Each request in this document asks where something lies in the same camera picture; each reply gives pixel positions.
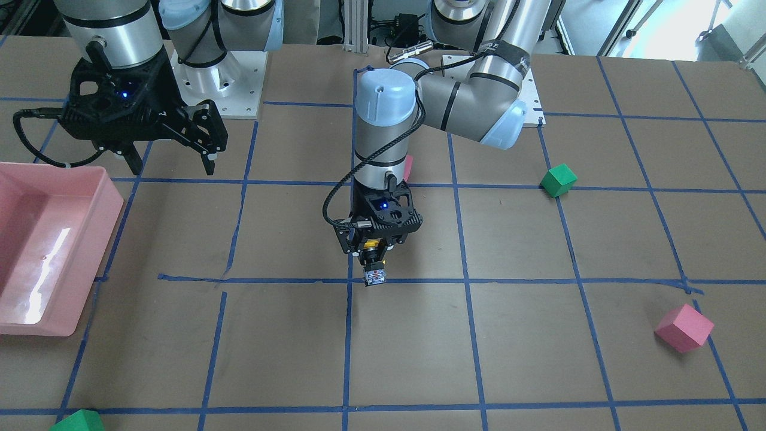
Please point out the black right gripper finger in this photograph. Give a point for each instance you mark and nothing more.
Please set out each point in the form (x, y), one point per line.
(200, 128)
(129, 153)

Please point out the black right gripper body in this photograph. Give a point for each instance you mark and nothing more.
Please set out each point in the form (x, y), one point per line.
(160, 90)

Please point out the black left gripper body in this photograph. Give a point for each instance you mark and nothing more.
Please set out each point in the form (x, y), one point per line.
(372, 256)

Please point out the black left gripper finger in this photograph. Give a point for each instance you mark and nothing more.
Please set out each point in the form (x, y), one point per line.
(366, 253)
(385, 245)

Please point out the yellow push button switch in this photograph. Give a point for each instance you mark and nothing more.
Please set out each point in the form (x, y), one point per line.
(375, 274)

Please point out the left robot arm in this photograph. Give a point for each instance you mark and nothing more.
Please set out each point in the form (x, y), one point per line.
(392, 103)

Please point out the pink cube near centre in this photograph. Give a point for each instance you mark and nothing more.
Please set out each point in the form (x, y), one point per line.
(409, 161)

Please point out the pink cube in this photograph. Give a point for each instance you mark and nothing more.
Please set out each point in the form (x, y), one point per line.
(409, 161)
(684, 328)

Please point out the pink plastic bin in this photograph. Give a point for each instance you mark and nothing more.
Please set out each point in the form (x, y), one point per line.
(55, 227)

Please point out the green cube near base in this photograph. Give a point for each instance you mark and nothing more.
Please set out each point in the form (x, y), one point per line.
(558, 180)

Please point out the green cube near bin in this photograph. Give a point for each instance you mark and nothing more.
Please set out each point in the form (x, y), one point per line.
(81, 420)

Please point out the pink cube far side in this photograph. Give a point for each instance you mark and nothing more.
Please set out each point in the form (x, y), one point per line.
(684, 328)

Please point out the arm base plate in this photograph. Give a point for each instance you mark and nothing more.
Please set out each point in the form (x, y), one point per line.
(235, 84)
(528, 91)

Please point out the aluminium frame post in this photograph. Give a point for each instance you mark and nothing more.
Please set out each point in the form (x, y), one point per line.
(355, 16)

